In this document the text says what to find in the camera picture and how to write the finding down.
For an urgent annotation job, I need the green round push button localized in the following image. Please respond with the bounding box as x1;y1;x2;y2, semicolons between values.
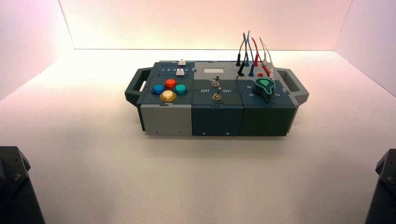
173;84;188;96

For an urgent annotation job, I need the yellow round push button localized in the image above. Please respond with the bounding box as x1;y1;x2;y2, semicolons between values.
159;90;177;102

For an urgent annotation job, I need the blue round push button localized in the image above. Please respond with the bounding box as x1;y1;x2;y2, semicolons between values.
151;84;166;96

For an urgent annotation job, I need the dark teal grey control box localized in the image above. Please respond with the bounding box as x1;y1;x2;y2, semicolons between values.
124;59;310;137

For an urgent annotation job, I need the black green rotary knob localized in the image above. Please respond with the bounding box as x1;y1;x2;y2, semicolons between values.
252;77;276;101

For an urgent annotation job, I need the black jumper cable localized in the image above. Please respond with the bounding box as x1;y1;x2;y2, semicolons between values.
235;32;248;77

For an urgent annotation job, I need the blue jumper cable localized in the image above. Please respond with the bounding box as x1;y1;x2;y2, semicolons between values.
244;30;256;77

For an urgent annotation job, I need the white jumper cable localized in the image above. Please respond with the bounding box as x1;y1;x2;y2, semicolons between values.
259;36;276;82

